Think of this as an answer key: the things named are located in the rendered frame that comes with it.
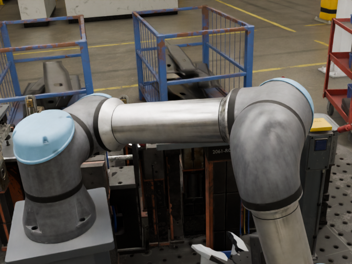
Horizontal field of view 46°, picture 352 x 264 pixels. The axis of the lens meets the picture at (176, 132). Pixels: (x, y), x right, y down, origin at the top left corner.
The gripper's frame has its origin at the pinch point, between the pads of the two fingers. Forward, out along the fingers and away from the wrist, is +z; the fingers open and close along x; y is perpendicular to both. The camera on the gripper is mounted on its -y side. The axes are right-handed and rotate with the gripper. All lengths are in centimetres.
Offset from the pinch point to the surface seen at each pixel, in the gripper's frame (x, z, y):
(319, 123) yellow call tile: 25.6, -4.2, -33.2
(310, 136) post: 22.4, -4.5, -29.7
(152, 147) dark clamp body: 1.6, 29.9, -10.0
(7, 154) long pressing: -20, 71, 13
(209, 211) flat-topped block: 9.2, 8.3, 0.2
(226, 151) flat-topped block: 6.2, 8.4, -19.8
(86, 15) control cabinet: 444, 711, 65
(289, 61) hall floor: 440, 228, -4
